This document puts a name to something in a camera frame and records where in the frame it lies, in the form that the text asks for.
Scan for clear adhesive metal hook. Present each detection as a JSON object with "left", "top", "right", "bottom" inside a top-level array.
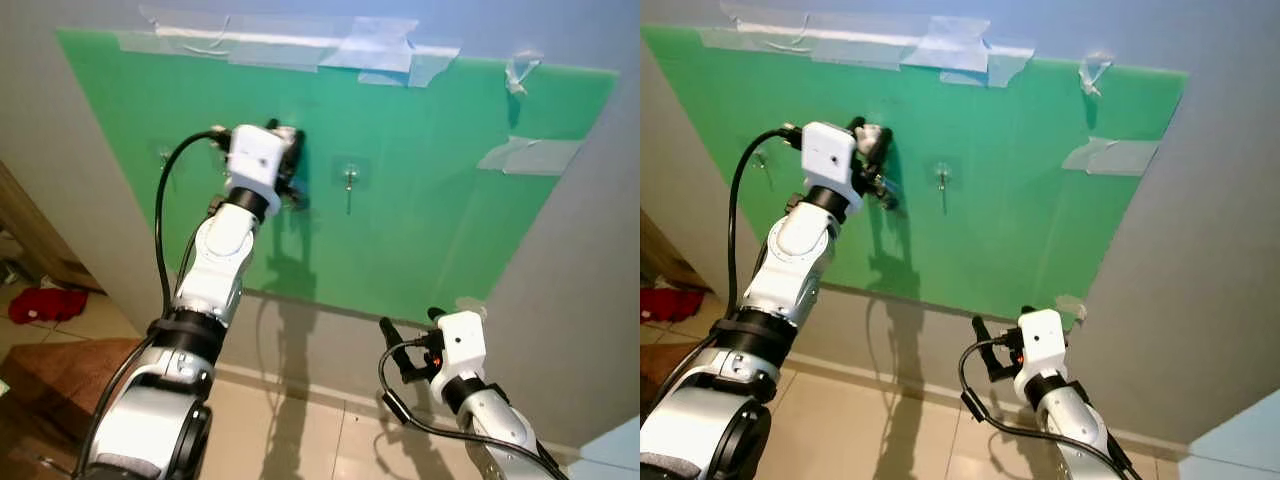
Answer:
[
  {"left": 926, "top": 155, "right": 961, "bottom": 216},
  {"left": 153, "top": 140, "right": 181, "bottom": 191},
  {"left": 333, "top": 155, "right": 367, "bottom": 216},
  {"left": 748, "top": 142, "right": 777, "bottom": 191}
]

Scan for green board with hooks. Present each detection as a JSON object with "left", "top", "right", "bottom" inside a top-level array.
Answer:
[
  {"left": 56, "top": 28, "right": 619, "bottom": 323},
  {"left": 641, "top": 24, "right": 1189, "bottom": 323}
]

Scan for long clear tape strip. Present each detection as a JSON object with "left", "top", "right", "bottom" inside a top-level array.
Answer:
[
  {"left": 115, "top": 5, "right": 463, "bottom": 89},
  {"left": 698, "top": 3, "right": 1036, "bottom": 89}
]

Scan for wide clear tape patch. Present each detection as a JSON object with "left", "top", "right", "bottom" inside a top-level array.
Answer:
[
  {"left": 477, "top": 135, "right": 585, "bottom": 178},
  {"left": 1062, "top": 137, "right": 1161, "bottom": 178}
]

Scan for wooden cabinet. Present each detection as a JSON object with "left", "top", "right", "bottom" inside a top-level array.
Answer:
[
  {"left": 640, "top": 210, "right": 691, "bottom": 291},
  {"left": 0, "top": 160, "right": 101, "bottom": 293}
]

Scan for red cloth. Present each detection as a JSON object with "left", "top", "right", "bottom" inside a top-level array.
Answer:
[
  {"left": 8, "top": 285, "right": 89, "bottom": 326},
  {"left": 640, "top": 285, "right": 707, "bottom": 323}
]

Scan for crumpled clear tape piece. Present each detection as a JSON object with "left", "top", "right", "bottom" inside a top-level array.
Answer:
[
  {"left": 1077, "top": 50, "right": 1116, "bottom": 98},
  {"left": 503, "top": 48, "right": 546, "bottom": 98}
]

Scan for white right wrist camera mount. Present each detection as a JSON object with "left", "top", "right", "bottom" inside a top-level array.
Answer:
[
  {"left": 436, "top": 309, "right": 489, "bottom": 388},
  {"left": 1014, "top": 307, "right": 1067, "bottom": 383}
]

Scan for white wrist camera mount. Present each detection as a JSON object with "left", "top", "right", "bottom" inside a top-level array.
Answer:
[
  {"left": 1014, "top": 307, "right": 1067, "bottom": 383},
  {"left": 224, "top": 124, "right": 288, "bottom": 217},
  {"left": 436, "top": 309, "right": 489, "bottom": 388},
  {"left": 801, "top": 121, "right": 863, "bottom": 213}
]

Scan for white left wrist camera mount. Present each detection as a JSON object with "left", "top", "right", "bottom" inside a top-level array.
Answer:
[
  {"left": 224, "top": 124, "right": 288, "bottom": 217},
  {"left": 801, "top": 121, "right": 863, "bottom": 213}
]

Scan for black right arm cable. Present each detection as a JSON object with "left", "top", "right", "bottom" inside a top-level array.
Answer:
[
  {"left": 377, "top": 338, "right": 563, "bottom": 480},
  {"left": 957, "top": 337, "right": 1143, "bottom": 480}
]

